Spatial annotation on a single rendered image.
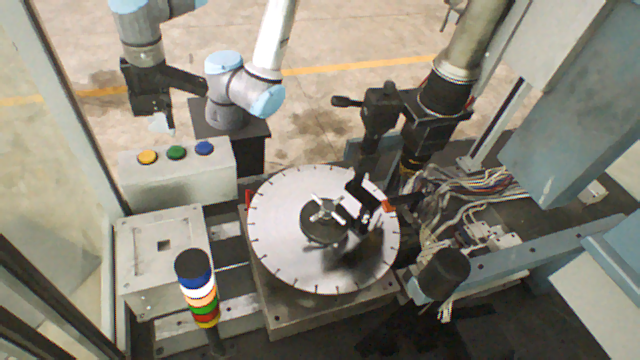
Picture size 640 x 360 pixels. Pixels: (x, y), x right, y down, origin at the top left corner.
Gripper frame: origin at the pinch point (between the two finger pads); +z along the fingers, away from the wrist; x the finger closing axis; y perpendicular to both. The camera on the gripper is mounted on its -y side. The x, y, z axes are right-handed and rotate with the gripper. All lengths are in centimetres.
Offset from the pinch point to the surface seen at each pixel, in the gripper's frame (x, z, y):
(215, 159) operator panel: 4.3, 7.5, -8.4
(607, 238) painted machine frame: 64, -36, -38
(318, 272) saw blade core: 43.4, 2.3, -21.8
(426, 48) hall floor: -172, 97, -217
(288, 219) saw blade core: 30.1, 2.3, -19.8
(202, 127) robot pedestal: -25.4, 22.5, -8.0
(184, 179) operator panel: 6.8, 10.2, 0.0
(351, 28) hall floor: -215, 97, -162
